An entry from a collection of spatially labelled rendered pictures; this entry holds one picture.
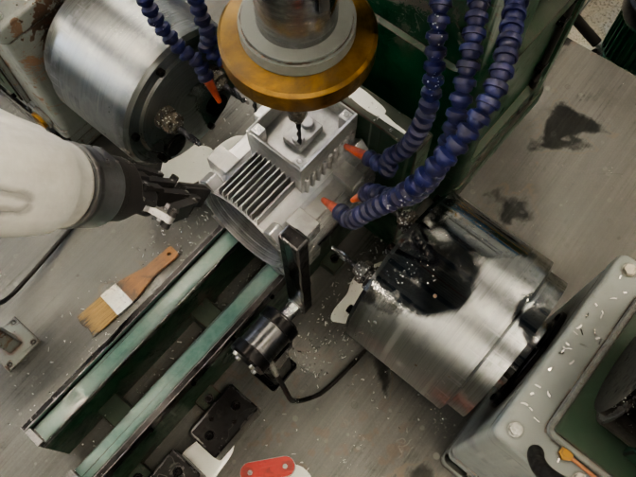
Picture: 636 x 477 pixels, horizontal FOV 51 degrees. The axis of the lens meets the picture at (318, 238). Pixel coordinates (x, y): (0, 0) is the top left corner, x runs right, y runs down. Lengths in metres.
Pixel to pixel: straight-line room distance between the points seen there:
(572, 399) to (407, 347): 0.20
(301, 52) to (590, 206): 0.76
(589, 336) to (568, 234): 0.48
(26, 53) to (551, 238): 0.94
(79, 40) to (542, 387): 0.79
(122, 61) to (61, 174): 0.40
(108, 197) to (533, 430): 0.53
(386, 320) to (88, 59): 0.57
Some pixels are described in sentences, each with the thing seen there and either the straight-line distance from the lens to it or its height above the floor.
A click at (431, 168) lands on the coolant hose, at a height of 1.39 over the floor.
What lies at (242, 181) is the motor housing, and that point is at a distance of 0.94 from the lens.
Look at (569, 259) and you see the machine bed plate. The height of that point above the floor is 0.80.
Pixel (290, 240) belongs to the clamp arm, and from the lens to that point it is 0.74.
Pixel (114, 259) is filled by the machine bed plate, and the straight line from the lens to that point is 1.27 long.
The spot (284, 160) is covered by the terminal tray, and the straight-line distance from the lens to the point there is 0.91.
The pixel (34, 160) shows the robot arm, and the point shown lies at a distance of 0.63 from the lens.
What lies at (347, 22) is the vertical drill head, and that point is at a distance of 0.76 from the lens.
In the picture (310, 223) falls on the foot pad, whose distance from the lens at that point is 0.94.
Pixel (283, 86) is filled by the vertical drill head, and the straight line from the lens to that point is 0.74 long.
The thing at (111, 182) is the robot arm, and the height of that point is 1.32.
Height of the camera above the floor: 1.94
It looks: 68 degrees down
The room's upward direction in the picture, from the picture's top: 1 degrees counter-clockwise
